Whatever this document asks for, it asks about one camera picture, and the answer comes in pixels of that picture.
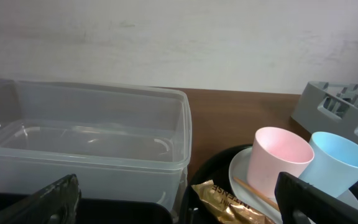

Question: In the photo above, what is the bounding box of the black square tray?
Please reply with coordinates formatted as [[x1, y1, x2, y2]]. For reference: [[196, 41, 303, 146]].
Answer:
[[0, 193, 173, 224]]

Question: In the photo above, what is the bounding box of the blue cup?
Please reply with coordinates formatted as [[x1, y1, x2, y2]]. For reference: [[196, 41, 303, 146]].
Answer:
[[299, 131, 358, 198]]

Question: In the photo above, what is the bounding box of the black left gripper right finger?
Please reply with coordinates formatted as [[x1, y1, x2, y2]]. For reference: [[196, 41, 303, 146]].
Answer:
[[275, 172, 358, 224]]

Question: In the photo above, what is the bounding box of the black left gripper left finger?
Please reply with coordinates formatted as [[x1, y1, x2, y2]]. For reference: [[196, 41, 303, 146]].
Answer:
[[0, 174, 81, 224]]

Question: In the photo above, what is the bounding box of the grey dishwasher rack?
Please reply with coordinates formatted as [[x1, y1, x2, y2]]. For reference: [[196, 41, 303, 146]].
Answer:
[[291, 82, 358, 144]]

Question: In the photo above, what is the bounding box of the left wooden chopstick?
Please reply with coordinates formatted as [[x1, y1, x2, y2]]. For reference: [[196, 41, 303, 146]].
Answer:
[[234, 177, 280, 212]]

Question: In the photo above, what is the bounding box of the gold snack wrapper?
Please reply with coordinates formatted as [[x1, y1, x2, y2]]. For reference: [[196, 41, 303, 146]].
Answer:
[[191, 180, 275, 224]]

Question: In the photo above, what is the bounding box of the clear plastic bin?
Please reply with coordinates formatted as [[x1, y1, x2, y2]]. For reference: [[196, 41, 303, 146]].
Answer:
[[0, 79, 192, 211]]

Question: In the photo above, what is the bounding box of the round black tray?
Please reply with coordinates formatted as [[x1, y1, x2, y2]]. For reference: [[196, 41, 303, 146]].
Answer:
[[178, 143, 358, 224]]

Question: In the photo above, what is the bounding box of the pink cup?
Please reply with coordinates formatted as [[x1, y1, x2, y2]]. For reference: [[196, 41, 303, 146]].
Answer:
[[247, 127, 314, 198]]

